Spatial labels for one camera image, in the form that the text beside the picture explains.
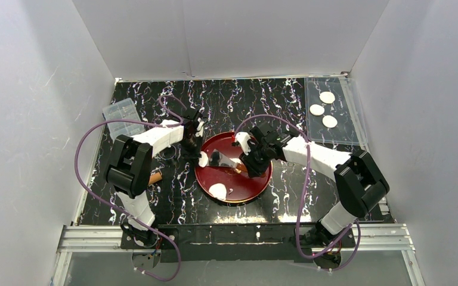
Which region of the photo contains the cut round wrapper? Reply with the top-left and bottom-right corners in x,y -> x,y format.
208,183 -> 228,201
198,151 -> 209,167

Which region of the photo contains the wooden double-ended pastry roller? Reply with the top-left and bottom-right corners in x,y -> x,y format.
148,172 -> 162,185

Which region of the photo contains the red round lacquer plate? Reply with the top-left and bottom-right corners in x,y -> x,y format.
195,132 -> 273,204

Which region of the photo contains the metal scraper wooden handle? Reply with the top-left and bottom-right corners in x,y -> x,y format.
208,149 -> 247,172

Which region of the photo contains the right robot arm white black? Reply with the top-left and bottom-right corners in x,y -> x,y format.
233,122 -> 390,238

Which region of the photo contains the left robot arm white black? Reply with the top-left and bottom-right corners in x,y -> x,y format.
104,108 -> 205,231

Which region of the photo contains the round dumpling wrapper left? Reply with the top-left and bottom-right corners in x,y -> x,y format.
309,104 -> 325,116

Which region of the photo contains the round dumpling wrapper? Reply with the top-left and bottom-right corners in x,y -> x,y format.
319,91 -> 336,104
322,115 -> 338,128
309,104 -> 325,116

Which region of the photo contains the round dumpling wrapper near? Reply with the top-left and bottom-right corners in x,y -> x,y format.
322,115 -> 338,128

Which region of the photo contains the round dumpling wrapper far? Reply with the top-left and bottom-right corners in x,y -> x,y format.
319,91 -> 336,104

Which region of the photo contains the clear acrylic tray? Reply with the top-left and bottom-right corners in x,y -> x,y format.
305,76 -> 368,149

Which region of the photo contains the clear plastic compartment box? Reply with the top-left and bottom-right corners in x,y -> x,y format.
103,98 -> 144,141

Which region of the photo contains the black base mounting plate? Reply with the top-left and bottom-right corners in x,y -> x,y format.
118,223 -> 356,264

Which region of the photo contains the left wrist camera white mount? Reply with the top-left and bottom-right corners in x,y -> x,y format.
194,118 -> 205,138

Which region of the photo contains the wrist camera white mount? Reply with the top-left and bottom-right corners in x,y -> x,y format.
233,132 -> 251,155
194,118 -> 205,138

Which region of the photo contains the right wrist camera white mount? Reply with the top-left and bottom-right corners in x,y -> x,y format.
233,132 -> 251,155

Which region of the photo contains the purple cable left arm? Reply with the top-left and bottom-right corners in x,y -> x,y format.
74,94 -> 182,282

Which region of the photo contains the aluminium frame rail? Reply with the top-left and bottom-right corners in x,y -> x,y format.
50,223 -> 425,285

